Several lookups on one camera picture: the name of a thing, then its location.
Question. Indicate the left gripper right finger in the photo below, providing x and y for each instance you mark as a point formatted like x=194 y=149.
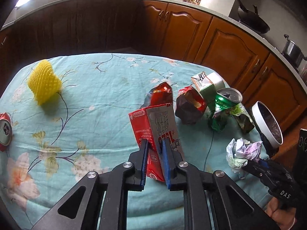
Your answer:
x=169 y=160

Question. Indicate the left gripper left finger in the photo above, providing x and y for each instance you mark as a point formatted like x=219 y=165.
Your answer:
x=140 y=165

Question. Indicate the red milk carton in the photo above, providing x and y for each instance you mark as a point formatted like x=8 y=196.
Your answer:
x=156 y=123

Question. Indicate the colourful paper ball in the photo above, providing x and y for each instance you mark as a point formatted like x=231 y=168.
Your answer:
x=240 y=151

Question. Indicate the red snack wrapper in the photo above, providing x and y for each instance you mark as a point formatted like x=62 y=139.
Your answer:
x=160 y=94

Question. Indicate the green spout pouch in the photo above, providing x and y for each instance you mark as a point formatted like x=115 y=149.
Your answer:
x=242 y=117

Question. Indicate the right hand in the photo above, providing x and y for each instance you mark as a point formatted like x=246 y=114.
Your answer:
x=285 y=219

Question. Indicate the dark red crumpled wrapper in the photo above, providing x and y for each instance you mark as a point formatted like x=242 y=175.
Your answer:
x=190 y=105

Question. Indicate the green crushed can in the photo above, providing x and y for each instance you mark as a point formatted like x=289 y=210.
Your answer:
x=225 y=99

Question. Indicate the white green milk carton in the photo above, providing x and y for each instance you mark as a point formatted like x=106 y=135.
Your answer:
x=207 y=85

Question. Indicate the light blue floral tablecloth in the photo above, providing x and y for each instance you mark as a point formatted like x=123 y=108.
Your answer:
x=87 y=127

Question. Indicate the wooden lower cabinets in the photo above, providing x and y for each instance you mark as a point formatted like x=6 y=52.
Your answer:
x=273 y=85

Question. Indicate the steel pot on stove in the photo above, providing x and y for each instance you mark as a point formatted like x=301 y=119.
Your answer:
x=292 y=53

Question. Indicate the red crushed can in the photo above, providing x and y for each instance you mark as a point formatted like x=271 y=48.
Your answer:
x=5 y=131

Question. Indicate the black wok on stove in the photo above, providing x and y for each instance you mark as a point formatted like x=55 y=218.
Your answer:
x=251 y=19

